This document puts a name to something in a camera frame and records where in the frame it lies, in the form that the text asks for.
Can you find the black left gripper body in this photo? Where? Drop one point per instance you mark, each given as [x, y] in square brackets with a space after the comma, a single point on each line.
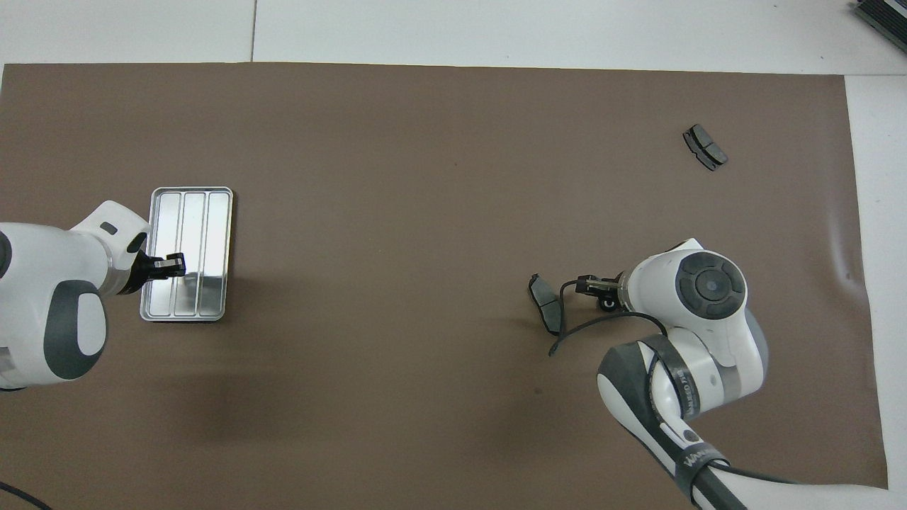
[140, 273]

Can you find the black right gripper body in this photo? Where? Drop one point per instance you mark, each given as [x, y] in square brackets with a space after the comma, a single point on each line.
[613, 289]

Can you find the large black bearing gear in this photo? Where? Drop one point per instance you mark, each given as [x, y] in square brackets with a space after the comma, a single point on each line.
[607, 305]

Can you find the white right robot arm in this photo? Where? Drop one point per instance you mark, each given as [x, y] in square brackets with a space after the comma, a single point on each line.
[708, 319]

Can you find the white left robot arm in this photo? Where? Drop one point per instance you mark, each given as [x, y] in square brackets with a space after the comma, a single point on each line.
[42, 283]

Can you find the silver metal tray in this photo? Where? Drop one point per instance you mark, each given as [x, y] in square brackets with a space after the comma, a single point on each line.
[212, 283]

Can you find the long grey brake pad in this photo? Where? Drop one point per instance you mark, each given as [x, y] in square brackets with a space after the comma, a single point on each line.
[544, 301]

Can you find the short grey brake pad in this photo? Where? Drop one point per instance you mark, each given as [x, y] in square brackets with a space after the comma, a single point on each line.
[705, 146]

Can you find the brown table mat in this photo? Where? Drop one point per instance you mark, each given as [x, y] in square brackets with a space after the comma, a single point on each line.
[425, 142]

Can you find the dark grey ribbed device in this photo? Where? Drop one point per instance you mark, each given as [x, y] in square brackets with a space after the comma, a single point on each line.
[886, 18]

